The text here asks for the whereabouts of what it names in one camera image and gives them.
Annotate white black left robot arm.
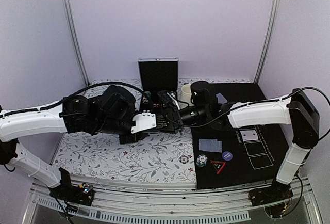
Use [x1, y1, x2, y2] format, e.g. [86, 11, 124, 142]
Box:
[1, 82, 161, 200]

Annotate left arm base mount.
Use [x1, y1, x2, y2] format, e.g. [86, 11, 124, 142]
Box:
[49, 168, 95, 206]

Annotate single blue ten chip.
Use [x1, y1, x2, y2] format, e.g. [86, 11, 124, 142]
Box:
[179, 155, 189, 164]

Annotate right aluminium frame post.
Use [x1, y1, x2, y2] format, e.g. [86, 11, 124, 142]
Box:
[253, 0, 281, 84]

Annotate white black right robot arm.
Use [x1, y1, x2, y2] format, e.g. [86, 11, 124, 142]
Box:
[158, 81, 320, 201]

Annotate left aluminium frame post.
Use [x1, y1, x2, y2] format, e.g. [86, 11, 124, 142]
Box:
[62, 0, 90, 86]

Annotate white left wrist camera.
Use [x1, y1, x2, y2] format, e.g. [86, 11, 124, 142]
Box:
[131, 112, 157, 134]

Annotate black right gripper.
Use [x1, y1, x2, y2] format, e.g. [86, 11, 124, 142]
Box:
[159, 105, 209, 134]

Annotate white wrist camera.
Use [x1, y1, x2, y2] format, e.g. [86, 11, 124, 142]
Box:
[131, 112, 157, 134]
[166, 92, 179, 108]

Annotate white ceramic cup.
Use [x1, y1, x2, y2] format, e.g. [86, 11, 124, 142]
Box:
[179, 84, 192, 104]

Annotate red triangular all-in marker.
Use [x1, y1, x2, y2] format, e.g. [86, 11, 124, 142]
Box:
[210, 161, 226, 174]

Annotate aluminium frame post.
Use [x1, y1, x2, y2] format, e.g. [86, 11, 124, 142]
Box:
[253, 0, 281, 84]
[62, 0, 90, 86]

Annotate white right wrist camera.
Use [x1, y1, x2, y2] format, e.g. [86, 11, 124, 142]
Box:
[166, 92, 179, 108]

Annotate blue green moved chip stack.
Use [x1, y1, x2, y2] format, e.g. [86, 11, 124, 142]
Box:
[196, 154, 208, 167]

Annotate aluminium poker chip case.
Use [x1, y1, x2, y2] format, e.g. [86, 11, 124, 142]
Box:
[138, 57, 179, 104]

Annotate row of red dice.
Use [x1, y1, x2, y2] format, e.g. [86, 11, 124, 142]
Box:
[153, 103, 161, 108]

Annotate floral table cloth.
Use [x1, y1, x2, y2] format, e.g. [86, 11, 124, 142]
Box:
[51, 78, 245, 184]

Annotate black poker mat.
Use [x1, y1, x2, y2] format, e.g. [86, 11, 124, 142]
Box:
[191, 83, 289, 189]

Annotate purple small blind button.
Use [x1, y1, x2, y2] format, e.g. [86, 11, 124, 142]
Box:
[222, 151, 233, 162]

